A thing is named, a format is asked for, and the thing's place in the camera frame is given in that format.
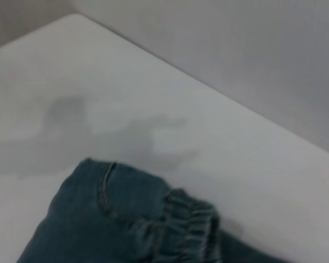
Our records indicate blue denim shorts with print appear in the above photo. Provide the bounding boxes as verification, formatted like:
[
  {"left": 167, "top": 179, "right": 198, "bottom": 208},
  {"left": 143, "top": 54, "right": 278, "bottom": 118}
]
[{"left": 16, "top": 157, "right": 289, "bottom": 263}]

